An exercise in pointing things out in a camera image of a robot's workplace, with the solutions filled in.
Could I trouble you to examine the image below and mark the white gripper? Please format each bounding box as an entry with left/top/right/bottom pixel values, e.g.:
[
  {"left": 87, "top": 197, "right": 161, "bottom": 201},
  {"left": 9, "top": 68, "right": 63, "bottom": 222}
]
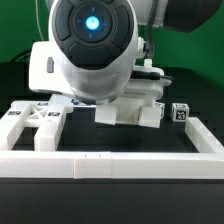
[{"left": 122, "top": 66, "right": 165, "bottom": 100}]

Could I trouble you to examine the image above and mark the white chair seat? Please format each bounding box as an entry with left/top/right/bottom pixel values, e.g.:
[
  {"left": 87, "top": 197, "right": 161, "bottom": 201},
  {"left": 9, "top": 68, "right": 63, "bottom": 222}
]
[{"left": 105, "top": 99, "right": 155, "bottom": 126}]

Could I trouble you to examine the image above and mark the white chair back frame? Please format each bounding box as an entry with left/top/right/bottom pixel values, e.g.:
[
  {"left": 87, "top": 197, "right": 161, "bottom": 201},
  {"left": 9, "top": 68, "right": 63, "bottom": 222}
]
[{"left": 0, "top": 101, "right": 73, "bottom": 152}]

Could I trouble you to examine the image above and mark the white tagged cube left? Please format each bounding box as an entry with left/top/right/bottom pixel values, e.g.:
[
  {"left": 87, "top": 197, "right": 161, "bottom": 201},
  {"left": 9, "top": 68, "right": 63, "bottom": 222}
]
[{"left": 155, "top": 102, "right": 165, "bottom": 119}]

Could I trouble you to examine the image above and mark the white tagged cube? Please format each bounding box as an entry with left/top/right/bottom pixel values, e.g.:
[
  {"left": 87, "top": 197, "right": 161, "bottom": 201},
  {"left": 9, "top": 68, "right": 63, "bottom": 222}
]
[
  {"left": 171, "top": 103, "right": 190, "bottom": 122},
  {"left": 155, "top": 102, "right": 165, "bottom": 119}
]

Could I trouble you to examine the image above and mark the white tagged cube right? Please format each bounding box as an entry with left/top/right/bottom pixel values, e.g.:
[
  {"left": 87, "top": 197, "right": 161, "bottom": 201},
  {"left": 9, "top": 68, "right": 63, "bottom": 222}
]
[{"left": 171, "top": 103, "right": 190, "bottom": 122}]

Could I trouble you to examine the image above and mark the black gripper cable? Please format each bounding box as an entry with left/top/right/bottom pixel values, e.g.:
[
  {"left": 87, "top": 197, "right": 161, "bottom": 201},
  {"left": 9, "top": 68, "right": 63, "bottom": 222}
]
[{"left": 131, "top": 0, "right": 174, "bottom": 83}]

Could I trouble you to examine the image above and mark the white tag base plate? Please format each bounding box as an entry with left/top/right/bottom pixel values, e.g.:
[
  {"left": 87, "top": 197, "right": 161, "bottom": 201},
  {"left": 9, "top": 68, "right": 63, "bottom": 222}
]
[{"left": 49, "top": 94, "right": 95, "bottom": 108}]

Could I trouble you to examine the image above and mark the white U-shaped fence frame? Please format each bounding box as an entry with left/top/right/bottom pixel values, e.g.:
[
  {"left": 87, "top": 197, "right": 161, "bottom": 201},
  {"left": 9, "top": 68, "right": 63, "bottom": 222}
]
[{"left": 0, "top": 117, "right": 224, "bottom": 179}]

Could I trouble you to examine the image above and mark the black cable bundle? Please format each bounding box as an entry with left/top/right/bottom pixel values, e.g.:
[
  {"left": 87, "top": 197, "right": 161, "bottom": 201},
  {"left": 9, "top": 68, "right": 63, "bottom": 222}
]
[{"left": 9, "top": 49, "right": 33, "bottom": 64}]

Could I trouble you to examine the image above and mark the thin white cable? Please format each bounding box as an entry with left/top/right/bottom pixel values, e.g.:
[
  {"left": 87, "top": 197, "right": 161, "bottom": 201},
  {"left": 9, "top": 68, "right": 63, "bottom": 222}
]
[{"left": 34, "top": 0, "right": 46, "bottom": 43}]

